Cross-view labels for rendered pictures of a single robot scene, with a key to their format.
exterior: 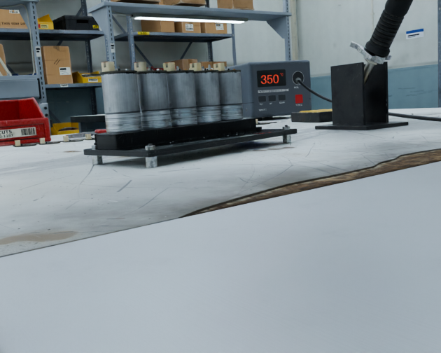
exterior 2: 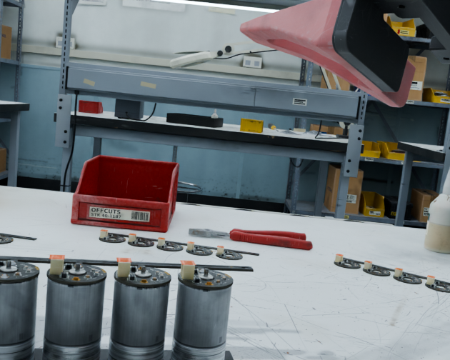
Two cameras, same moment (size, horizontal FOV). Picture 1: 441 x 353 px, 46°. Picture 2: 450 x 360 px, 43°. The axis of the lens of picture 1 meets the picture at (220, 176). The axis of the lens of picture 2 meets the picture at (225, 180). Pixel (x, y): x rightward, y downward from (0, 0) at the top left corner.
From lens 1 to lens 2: 0.31 m
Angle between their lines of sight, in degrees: 35
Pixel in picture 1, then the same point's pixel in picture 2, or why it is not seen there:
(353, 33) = not seen: outside the picture
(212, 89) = (133, 318)
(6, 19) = not seen: hidden behind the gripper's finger
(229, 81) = (189, 304)
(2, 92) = (317, 106)
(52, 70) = not seen: hidden behind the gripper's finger
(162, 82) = (4, 299)
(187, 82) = (68, 302)
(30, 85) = (348, 102)
